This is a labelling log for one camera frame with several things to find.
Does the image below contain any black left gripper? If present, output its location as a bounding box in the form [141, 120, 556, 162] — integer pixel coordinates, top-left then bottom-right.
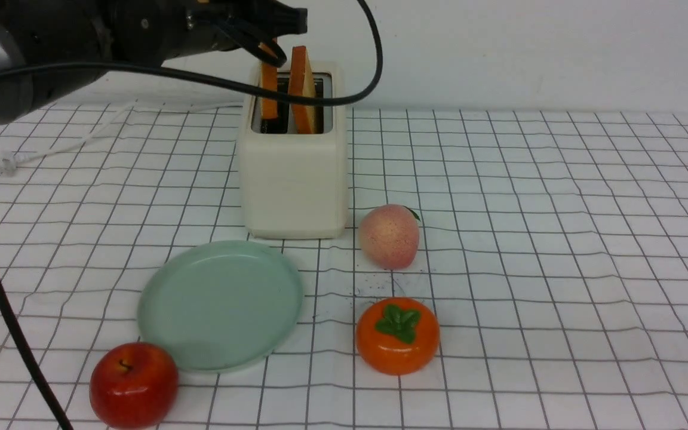
[186, 1, 308, 67]

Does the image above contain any toast slice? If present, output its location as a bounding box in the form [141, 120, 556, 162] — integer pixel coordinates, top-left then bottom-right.
[258, 62, 280, 121]
[288, 45, 320, 134]

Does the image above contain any pink peach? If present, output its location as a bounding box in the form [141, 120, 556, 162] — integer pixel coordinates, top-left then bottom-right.
[358, 204, 420, 271]

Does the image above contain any light green plate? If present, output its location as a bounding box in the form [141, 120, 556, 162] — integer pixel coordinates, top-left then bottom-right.
[136, 240, 304, 373]

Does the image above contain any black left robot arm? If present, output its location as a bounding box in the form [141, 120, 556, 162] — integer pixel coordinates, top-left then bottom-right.
[0, 1, 308, 72]

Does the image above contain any cream white toaster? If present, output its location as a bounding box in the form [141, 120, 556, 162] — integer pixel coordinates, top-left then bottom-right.
[236, 95, 351, 239]

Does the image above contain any orange persimmon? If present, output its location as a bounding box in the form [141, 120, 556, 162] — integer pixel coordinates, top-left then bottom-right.
[355, 297, 441, 376]

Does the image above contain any red apple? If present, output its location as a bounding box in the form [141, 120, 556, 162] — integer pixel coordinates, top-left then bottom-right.
[88, 341, 179, 429]

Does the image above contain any white checkered tablecloth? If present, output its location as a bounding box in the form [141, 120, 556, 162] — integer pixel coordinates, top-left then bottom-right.
[0, 105, 688, 429]

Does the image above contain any white power cord with plug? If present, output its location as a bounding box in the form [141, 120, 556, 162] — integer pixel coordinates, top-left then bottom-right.
[0, 102, 244, 178]

